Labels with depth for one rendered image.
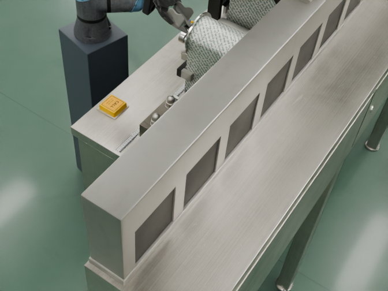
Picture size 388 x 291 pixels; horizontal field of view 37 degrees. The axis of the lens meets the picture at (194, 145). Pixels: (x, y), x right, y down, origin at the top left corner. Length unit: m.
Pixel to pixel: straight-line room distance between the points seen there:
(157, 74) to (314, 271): 1.23
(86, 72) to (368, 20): 1.17
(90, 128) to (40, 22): 2.02
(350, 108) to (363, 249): 1.62
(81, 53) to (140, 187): 1.48
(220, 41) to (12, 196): 1.61
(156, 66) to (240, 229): 1.22
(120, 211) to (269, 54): 0.47
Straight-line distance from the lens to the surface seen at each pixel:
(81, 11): 2.31
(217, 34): 1.78
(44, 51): 3.76
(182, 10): 1.86
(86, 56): 2.33
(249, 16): 1.96
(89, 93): 2.47
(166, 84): 2.19
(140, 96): 2.14
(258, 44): 1.21
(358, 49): 1.61
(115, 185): 0.94
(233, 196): 1.20
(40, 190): 3.02
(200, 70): 1.85
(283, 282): 2.69
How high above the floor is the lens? 2.41
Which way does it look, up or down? 49 degrees down
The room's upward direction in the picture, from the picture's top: 6 degrees clockwise
